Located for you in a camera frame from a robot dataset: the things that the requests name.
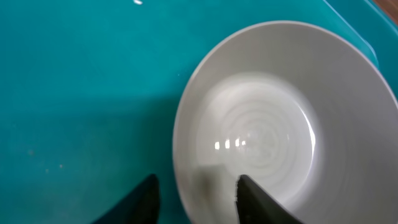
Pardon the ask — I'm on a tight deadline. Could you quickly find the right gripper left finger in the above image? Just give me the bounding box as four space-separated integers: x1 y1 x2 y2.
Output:
93 174 160 224

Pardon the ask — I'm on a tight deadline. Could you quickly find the grey bowl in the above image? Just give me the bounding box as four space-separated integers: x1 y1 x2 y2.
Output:
173 21 397 223

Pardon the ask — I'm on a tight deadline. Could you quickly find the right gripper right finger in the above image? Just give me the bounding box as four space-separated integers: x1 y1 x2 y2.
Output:
235 175 302 224

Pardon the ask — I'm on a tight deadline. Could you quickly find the teal serving tray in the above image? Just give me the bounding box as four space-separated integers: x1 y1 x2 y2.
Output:
1 0 397 223

